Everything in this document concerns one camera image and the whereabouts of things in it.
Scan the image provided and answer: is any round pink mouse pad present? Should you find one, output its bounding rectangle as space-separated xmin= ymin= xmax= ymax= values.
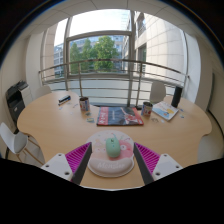
xmin=85 ymin=129 xmax=136 ymax=179

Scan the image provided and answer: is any light blue illustrated book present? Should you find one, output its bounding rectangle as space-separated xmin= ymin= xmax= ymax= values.
xmin=151 ymin=100 xmax=180 ymax=122

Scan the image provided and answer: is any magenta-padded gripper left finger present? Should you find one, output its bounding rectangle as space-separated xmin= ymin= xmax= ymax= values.
xmin=40 ymin=142 xmax=93 ymax=186

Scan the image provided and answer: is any metal window railing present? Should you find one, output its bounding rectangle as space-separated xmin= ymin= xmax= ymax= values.
xmin=37 ymin=58 xmax=191 ymax=107

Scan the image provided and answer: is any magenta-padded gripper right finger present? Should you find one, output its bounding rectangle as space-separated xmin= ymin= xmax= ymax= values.
xmin=132 ymin=142 xmax=184 ymax=187

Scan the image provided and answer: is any black cylindrical bottle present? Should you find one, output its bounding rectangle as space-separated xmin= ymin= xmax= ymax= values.
xmin=170 ymin=85 xmax=184 ymax=109

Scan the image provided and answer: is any mint green computer mouse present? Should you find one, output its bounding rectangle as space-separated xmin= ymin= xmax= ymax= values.
xmin=105 ymin=136 xmax=122 ymax=159

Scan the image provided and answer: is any red patterned can planter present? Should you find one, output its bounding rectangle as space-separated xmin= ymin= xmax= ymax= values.
xmin=140 ymin=101 xmax=154 ymax=118

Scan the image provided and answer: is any red magazine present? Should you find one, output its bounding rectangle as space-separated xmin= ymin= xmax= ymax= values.
xmin=95 ymin=105 xmax=145 ymax=127

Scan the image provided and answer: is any black office printer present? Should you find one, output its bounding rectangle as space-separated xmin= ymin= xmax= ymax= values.
xmin=4 ymin=80 xmax=35 ymax=126

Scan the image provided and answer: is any white chair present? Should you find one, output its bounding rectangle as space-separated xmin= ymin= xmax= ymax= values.
xmin=0 ymin=121 xmax=45 ymax=165
xmin=197 ymin=127 xmax=224 ymax=165
xmin=148 ymin=81 xmax=167 ymax=104
xmin=34 ymin=85 xmax=53 ymax=100

